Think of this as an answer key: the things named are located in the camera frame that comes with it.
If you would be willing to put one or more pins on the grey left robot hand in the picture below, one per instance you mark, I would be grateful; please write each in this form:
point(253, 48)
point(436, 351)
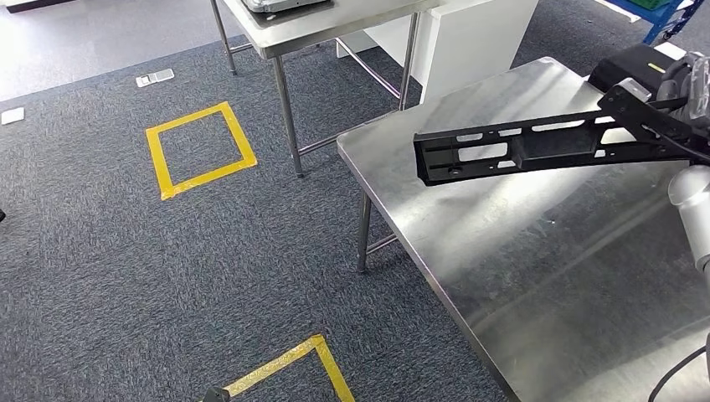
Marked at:
point(216, 395)

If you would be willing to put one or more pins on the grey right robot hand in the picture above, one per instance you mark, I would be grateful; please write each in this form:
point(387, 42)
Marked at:
point(693, 89)

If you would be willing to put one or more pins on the long black plastic part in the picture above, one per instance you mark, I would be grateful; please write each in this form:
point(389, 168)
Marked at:
point(554, 147)

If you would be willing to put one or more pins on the blue metal shelf rack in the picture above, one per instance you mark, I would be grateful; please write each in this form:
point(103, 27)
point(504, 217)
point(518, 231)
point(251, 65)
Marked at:
point(660, 22)

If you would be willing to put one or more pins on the stainless steel workbench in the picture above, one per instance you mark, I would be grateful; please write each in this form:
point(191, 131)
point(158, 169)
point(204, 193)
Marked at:
point(554, 266)

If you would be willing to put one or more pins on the black box with yellow label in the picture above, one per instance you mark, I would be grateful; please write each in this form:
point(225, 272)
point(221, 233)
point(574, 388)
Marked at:
point(627, 64)

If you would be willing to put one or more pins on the green plastic crate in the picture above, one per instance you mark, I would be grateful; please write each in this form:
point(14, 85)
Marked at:
point(649, 4)

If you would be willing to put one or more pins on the yellow floor tape square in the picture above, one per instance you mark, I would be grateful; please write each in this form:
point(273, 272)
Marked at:
point(161, 166)
point(327, 360)

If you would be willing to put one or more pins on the white cabinet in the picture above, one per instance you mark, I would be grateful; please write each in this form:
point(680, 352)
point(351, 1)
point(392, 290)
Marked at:
point(471, 50)

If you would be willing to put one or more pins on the silver floor outlet plate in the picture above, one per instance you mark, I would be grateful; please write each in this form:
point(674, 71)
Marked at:
point(13, 116)
point(155, 77)

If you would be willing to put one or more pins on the stainless steel table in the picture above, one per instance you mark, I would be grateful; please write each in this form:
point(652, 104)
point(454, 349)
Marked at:
point(310, 28)

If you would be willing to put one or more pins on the grey metal plate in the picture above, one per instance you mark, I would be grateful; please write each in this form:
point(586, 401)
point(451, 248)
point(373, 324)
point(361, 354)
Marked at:
point(283, 4)

